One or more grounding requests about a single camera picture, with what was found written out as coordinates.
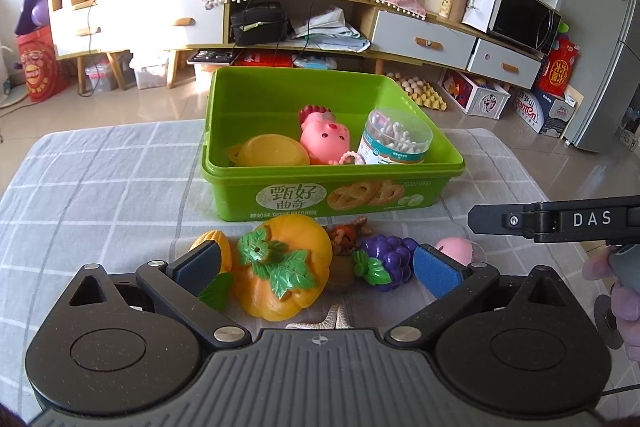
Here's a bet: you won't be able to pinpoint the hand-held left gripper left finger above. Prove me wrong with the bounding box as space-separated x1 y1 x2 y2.
70 241 253 350

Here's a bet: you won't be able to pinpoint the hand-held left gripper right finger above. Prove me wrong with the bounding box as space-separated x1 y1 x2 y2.
384 243 573 344

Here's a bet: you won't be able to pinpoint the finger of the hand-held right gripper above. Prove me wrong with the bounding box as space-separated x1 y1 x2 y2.
467 202 538 239

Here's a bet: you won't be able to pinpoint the pink round toy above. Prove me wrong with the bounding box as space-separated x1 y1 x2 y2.
434 237 486 267

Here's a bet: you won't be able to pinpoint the toy corn green husk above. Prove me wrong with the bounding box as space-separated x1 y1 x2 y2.
189 231 236 310

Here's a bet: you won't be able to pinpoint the purple toy grapes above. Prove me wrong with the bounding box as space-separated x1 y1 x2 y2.
351 234 421 293

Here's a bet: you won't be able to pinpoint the brown rubber toy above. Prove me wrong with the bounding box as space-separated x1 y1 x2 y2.
325 254 358 292

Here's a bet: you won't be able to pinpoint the small brown animal figurine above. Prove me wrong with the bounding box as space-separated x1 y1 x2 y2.
322 217 370 258

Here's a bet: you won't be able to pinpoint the beige starfish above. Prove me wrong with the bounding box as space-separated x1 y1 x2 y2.
285 304 353 332

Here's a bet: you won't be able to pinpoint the yellow toy pumpkin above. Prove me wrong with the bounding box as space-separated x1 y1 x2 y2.
231 214 335 322

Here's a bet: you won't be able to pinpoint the green plastic box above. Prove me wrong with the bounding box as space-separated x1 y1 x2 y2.
201 67 467 223

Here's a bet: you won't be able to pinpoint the person's right hand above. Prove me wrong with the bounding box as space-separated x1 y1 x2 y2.
582 249 640 360

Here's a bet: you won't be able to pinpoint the blue white cardboard box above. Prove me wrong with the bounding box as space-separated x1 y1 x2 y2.
510 88 576 138

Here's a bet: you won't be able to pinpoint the grey checked tablecloth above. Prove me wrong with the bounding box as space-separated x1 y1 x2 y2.
0 119 606 413

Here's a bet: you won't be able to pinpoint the white red cardboard box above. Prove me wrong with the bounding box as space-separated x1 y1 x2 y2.
440 69 511 116

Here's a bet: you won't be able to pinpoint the clear cotton swab jar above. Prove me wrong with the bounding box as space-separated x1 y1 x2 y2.
356 108 434 166

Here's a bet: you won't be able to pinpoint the yellow toy bowl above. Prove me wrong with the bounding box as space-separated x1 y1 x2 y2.
227 133 311 168

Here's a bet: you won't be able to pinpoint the yellow egg tray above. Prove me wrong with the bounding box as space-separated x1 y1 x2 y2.
385 72 449 112

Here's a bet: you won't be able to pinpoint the red gift box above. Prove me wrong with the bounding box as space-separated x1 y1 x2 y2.
532 38 581 98

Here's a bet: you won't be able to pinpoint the silver refrigerator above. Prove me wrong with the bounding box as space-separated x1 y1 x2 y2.
562 0 640 154

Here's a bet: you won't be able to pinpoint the pink toy pig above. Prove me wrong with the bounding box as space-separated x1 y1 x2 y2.
299 104 353 166

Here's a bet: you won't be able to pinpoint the clear plastic storage box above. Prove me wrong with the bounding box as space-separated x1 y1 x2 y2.
85 61 120 94
131 52 170 90

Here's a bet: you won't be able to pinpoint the white wooden cabinet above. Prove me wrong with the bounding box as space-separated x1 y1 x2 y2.
50 0 551 90

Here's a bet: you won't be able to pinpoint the black microwave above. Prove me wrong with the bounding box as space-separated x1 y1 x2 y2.
487 0 562 56

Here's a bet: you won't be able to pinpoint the black tool tray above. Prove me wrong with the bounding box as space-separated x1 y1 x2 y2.
187 48 236 66

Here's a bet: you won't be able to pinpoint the red flat box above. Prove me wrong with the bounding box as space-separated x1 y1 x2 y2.
235 51 296 68

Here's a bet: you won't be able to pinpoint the clear box blue contents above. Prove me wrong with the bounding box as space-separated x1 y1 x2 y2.
294 54 340 71

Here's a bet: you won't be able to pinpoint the black bag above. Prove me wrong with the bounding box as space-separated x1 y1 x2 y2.
230 4 292 48

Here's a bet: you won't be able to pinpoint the red paper bag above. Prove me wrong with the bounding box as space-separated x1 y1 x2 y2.
15 27 71 102

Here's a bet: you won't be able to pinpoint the pile of papers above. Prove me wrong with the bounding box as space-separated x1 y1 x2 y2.
290 7 372 54

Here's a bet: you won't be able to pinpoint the white drawer wooden handle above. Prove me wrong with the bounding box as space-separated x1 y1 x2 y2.
127 0 224 50

